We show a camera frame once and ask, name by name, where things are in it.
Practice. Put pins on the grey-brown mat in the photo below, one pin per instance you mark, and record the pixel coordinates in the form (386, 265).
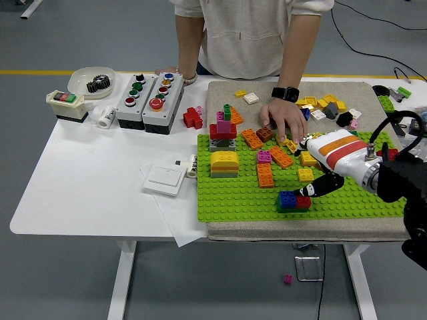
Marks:
(220, 93)

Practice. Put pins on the grey sloped brick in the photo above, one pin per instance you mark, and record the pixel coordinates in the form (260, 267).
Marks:
(332, 110)

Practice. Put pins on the red rounded brick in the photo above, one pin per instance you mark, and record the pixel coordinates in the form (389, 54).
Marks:
(389, 153)

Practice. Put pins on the red cross-shaped brick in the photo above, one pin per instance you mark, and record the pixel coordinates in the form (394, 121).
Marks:
(191, 117)

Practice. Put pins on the white wall switch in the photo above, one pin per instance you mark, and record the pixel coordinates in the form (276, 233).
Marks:
(165, 180)

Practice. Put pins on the blue square brick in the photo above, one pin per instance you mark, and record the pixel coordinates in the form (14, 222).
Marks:
(307, 114)
(287, 198)

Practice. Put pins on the red wide brick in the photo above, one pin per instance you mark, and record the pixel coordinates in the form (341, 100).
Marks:
(215, 131)

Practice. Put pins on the lime green baseplate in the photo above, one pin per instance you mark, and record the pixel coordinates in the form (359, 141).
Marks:
(233, 200)

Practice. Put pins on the person's right forearm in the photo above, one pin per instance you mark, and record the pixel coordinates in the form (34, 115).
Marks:
(189, 43)

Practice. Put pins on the clear plastic bag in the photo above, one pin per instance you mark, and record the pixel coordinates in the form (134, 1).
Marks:
(422, 146)

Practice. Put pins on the white bowl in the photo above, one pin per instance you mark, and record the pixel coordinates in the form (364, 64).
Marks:
(80, 78)

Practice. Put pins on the small green tall brick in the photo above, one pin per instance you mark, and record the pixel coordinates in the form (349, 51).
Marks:
(227, 112)

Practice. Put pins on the black display module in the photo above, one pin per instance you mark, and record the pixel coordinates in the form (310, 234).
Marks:
(417, 126)

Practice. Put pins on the white desk foot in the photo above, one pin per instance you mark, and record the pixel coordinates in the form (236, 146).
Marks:
(31, 8)

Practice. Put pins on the small yellow brick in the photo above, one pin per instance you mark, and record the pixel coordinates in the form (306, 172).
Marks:
(241, 93)
(309, 107)

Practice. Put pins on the grey flat brick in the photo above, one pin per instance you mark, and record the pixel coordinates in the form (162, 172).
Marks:
(225, 173)

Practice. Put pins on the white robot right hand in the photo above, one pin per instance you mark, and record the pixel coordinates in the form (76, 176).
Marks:
(340, 153)

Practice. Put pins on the orange long brick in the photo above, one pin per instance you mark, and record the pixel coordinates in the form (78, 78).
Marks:
(252, 138)
(265, 175)
(281, 156)
(238, 117)

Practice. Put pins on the orange thin plate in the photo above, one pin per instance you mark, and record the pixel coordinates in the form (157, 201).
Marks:
(225, 167)

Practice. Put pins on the magenta square brick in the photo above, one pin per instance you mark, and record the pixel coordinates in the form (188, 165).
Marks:
(288, 279)

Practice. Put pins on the brown square brick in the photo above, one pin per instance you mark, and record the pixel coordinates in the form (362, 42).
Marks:
(264, 135)

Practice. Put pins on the yellow square brick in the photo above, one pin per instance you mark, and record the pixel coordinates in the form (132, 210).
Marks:
(316, 135)
(305, 159)
(306, 175)

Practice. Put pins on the grey emergency-stop button box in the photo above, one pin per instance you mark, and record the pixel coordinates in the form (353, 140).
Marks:
(173, 96)

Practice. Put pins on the person's left hand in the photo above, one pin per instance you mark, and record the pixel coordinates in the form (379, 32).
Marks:
(285, 115)

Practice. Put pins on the small metal part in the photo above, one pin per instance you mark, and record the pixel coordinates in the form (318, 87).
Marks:
(395, 94)

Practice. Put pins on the white pipe tee fitting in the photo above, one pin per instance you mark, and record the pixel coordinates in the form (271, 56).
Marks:
(106, 116)

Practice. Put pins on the white square tile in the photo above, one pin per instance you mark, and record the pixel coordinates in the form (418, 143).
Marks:
(318, 115)
(251, 98)
(355, 113)

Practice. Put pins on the small pink brick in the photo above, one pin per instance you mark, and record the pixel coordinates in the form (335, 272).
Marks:
(199, 109)
(220, 115)
(354, 124)

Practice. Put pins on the white paper sheet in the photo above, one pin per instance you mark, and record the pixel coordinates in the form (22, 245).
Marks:
(180, 230)

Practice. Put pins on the white printed pipe fitting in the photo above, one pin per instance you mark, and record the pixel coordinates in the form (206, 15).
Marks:
(192, 166)

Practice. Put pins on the small lime brick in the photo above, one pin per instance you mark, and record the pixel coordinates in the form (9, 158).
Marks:
(405, 91)

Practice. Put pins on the grey four-button box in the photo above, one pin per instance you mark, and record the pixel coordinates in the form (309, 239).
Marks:
(125, 113)

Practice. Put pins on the grey arch brick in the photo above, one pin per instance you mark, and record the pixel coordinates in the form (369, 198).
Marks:
(215, 146)

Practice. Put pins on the lime long brick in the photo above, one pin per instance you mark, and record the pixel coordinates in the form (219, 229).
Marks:
(386, 102)

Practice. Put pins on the pink tall brick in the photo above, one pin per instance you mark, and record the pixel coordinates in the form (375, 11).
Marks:
(223, 126)

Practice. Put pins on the cream switch box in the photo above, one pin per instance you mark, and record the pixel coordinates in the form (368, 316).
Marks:
(66, 106)

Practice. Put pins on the person's right hand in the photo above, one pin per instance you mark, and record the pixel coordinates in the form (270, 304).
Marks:
(166, 70)

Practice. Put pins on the person's left forearm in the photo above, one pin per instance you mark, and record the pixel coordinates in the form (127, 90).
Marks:
(297, 50)

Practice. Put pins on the white table leg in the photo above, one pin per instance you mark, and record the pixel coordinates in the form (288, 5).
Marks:
(358, 280)
(121, 280)

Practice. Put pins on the pink square brick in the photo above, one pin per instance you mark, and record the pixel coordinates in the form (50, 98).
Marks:
(264, 157)

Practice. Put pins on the person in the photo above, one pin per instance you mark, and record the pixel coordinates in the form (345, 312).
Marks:
(240, 33)

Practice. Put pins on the metal floor socket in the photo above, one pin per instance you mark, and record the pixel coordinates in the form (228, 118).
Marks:
(308, 268)

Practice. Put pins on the black wristwatch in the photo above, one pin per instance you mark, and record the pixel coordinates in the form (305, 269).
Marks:
(285, 93)

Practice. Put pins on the black metal gear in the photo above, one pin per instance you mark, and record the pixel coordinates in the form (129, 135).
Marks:
(93, 86)
(104, 81)

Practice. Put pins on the yellow rounded brick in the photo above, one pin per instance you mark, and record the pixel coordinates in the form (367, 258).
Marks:
(225, 157)

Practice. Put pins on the black brick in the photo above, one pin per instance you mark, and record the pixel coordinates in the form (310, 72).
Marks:
(344, 119)

